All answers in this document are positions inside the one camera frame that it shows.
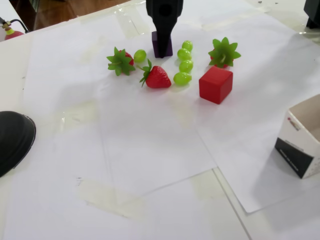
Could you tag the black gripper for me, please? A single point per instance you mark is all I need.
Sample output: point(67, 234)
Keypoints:
point(163, 15)

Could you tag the purple wooden cube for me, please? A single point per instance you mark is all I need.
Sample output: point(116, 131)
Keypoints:
point(155, 48)

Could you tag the red wooden cube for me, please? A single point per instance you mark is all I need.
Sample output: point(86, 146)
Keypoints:
point(212, 87)

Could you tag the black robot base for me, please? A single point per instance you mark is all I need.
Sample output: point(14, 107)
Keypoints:
point(313, 15)

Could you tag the beige masking tape strip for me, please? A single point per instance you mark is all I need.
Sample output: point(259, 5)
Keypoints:
point(112, 200)
point(132, 23)
point(225, 21)
point(75, 115)
point(210, 187)

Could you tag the red plastic strawberry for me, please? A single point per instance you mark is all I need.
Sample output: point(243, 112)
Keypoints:
point(122, 63)
point(222, 53)
point(157, 78)

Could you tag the brown wooden furniture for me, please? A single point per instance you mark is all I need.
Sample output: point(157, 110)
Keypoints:
point(55, 12)

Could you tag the red fire extinguisher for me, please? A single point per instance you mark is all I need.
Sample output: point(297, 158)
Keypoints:
point(13, 35)

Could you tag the open white black cardboard box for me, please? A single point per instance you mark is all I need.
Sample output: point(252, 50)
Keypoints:
point(292, 160)

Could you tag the black round dome object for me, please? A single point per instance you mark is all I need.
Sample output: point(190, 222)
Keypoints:
point(15, 142)

